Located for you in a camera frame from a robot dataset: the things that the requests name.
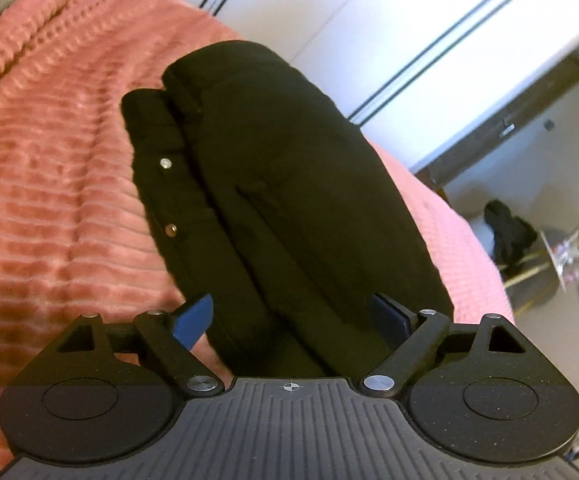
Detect black pants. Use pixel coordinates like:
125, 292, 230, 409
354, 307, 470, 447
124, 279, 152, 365
121, 40, 454, 379

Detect black clothes pile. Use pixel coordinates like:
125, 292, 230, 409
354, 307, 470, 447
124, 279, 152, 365
483, 200, 538, 266

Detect pink ribbed bed blanket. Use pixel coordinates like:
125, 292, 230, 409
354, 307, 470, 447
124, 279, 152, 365
0, 0, 512, 470

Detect dark wooden door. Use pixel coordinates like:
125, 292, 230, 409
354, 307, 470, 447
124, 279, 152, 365
415, 54, 579, 191

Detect white wardrobe with black stripes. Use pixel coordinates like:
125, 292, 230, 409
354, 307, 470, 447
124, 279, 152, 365
187, 0, 579, 170

